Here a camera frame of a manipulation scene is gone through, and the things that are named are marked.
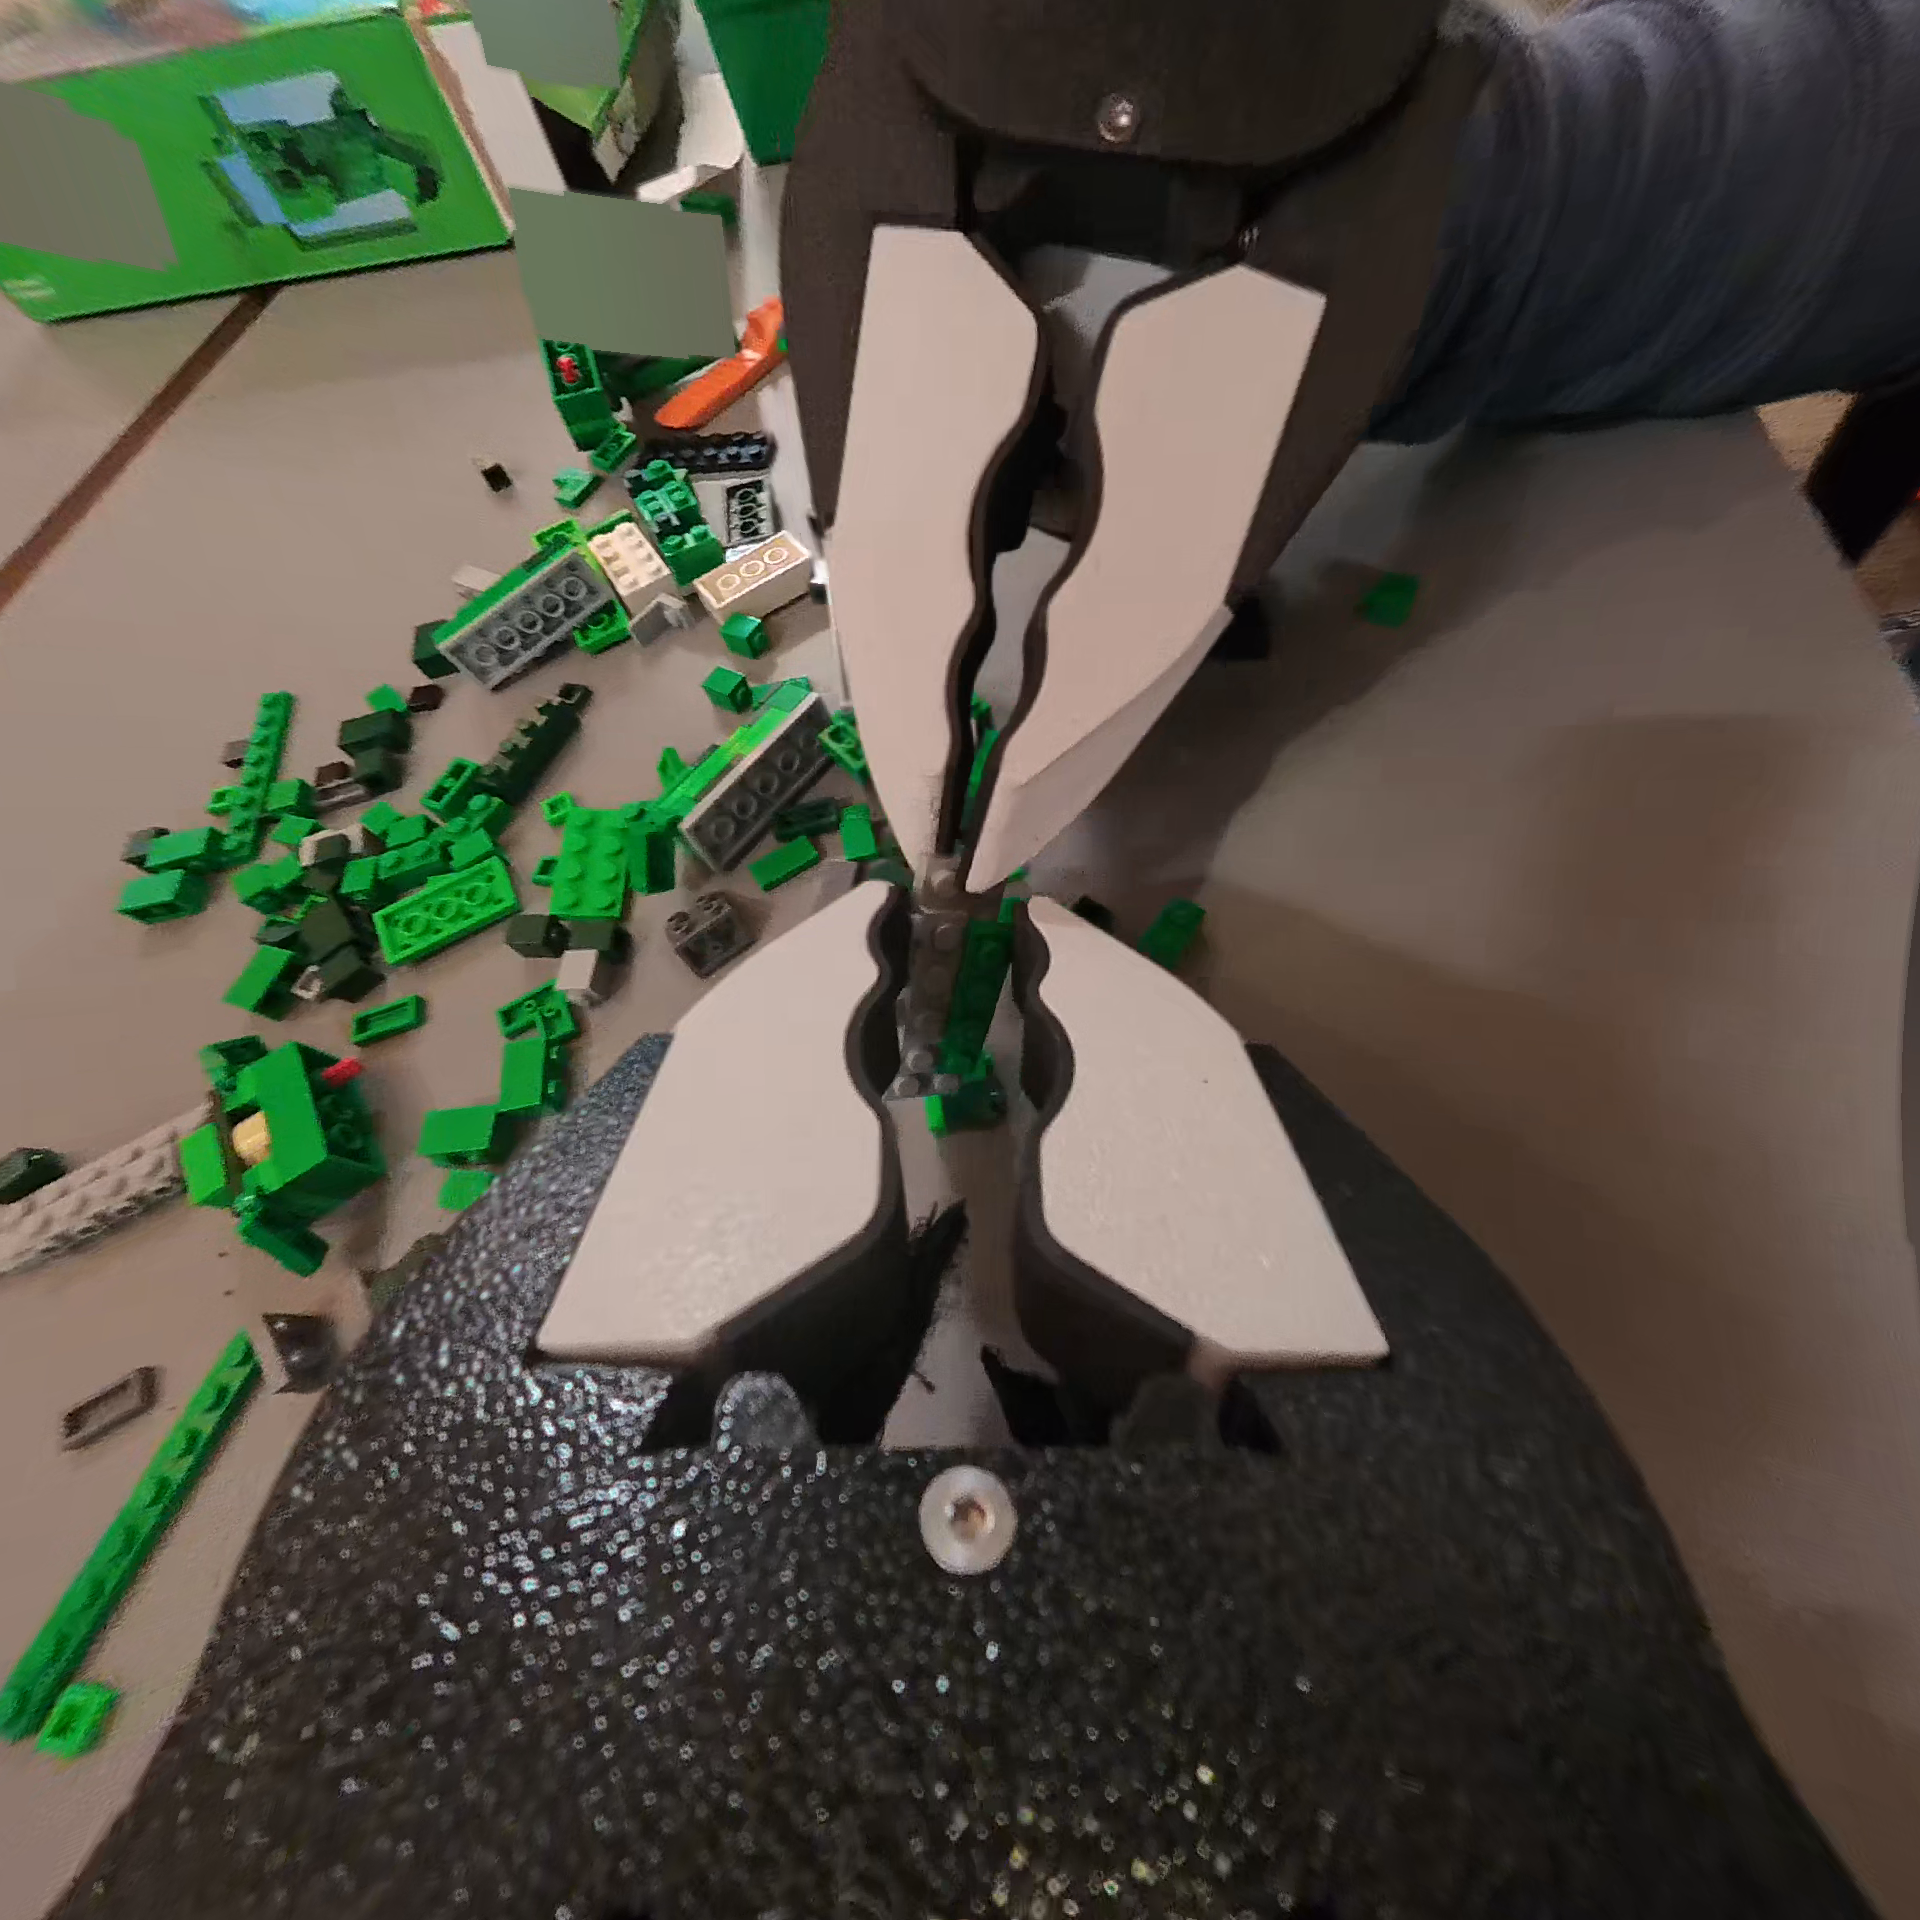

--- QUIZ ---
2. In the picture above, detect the black studded plate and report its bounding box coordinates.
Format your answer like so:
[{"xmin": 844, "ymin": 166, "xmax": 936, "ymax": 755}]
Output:
[{"xmin": 638, "ymin": 429, "xmax": 780, "ymax": 482}]

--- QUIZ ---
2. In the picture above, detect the long green brick build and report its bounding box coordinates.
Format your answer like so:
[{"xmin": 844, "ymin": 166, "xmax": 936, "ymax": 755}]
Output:
[{"xmin": 543, "ymin": 335, "xmax": 662, "ymax": 453}]

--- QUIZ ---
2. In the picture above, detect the long green studded plate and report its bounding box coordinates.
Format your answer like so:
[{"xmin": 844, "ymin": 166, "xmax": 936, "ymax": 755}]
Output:
[{"xmin": 0, "ymin": 1327, "xmax": 264, "ymax": 1741}]

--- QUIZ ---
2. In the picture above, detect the light grey studded plate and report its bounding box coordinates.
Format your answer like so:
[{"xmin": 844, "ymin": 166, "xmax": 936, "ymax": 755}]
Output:
[{"xmin": 0, "ymin": 1101, "xmax": 218, "ymax": 1279}]

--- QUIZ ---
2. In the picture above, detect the green plastic bin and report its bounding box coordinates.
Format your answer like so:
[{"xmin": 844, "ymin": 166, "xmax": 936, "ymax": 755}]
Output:
[{"xmin": 697, "ymin": 0, "xmax": 833, "ymax": 166}]

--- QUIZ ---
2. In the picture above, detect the pile of loose green bricks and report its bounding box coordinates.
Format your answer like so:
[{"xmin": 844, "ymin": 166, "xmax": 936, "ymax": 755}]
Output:
[{"xmin": 116, "ymin": 428, "xmax": 1209, "ymax": 1277}]

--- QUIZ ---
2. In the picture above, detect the cream holed brick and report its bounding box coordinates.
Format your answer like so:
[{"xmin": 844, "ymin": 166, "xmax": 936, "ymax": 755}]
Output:
[{"xmin": 692, "ymin": 532, "xmax": 820, "ymax": 619}]

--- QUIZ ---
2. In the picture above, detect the orange brick separator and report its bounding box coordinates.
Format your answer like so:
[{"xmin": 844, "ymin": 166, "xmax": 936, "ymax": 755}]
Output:
[{"xmin": 655, "ymin": 298, "xmax": 789, "ymax": 429}]

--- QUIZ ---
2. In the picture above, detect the grey holed brick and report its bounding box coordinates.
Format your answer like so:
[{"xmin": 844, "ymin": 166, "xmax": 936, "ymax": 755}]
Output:
[
  {"xmin": 432, "ymin": 543, "xmax": 628, "ymax": 695},
  {"xmin": 673, "ymin": 693, "xmax": 836, "ymax": 875}
]

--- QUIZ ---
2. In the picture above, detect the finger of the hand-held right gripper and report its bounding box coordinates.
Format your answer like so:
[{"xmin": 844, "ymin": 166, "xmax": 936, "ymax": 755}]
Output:
[
  {"xmin": 823, "ymin": 221, "xmax": 1049, "ymax": 875},
  {"xmin": 965, "ymin": 263, "xmax": 1330, "ymax": 897}
]

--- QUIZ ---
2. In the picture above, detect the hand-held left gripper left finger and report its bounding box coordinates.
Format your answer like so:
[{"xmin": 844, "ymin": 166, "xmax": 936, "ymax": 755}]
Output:
[{"xmin": 535, "ymin": 879, "xmax": 965, "ymax": 1444}]

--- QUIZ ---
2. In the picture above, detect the long dark green brick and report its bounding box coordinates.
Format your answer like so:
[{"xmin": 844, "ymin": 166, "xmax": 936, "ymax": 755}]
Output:
[{"xmin": 477, "ymin": 681, "xmax": 597, "ymax": 806}]

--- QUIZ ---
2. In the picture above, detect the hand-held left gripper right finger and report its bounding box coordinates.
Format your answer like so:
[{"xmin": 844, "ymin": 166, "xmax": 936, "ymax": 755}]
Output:
[{"xmin": 1008, "ymin": 893, "xmax": 1393, "ymax": 1442}]

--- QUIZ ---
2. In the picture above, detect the green and grey brick assembly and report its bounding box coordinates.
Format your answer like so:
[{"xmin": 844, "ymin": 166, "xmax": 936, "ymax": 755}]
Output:
[{"xmin": 885, "ymin": 853, "xmax": 1023, "ymax": 1135}]

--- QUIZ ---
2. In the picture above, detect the small green brick build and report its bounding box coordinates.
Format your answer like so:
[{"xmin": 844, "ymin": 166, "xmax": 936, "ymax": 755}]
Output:
[{"xmin": 181, "ymin": 1035, "xmax": 388, "ymax": 1277}]

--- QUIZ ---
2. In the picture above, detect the grey desk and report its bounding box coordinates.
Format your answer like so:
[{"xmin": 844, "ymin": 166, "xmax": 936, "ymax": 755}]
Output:
[{"xmin": 0, "ymin": 269, "xmax": 1920, "ymax": 1920}]

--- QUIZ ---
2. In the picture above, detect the bright green square plate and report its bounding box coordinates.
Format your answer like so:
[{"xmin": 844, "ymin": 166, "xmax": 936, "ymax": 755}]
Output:
[{"xmin": 536, "ymin": 799, "xmax": 681, "ymax": 927}]

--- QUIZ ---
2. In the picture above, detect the bright green holed brick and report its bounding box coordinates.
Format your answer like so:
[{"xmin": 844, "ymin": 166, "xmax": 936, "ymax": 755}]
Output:
[{"xmin": 372, "ymin": 861, "xmax": 522, "ymax": 970}]

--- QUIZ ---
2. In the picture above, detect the green toy set box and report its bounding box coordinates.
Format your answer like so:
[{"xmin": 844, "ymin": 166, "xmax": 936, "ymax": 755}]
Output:
[{"xmin": 0, "ymin": 0, "xmax": 752, "ymax": 325}]

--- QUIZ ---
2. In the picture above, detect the white studded brick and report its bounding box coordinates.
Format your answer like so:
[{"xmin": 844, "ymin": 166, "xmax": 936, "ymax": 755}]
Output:
[{"xmin": 586, "ymin": 515, "xmax": 673, "ymax": 615}]

